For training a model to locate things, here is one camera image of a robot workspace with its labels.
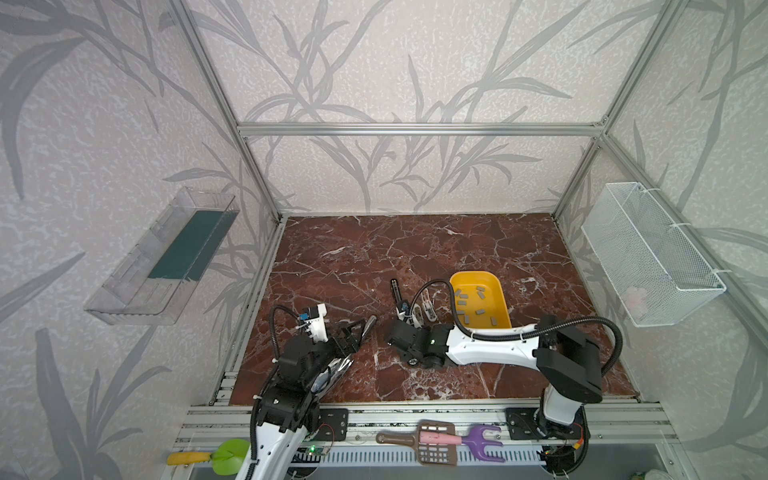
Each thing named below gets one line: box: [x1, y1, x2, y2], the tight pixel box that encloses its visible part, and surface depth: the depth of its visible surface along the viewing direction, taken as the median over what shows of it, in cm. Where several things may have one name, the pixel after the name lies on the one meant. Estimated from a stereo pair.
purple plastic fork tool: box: [461, 424, 505, 463], surface depth 71 cm
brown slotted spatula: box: [376, 420, 457, 466], surface depth 72 cm
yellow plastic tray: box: [450, 271, 512, 329], surface depth 98 cm
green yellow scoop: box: [166, 438, 251, 476], surface depth 70 cm
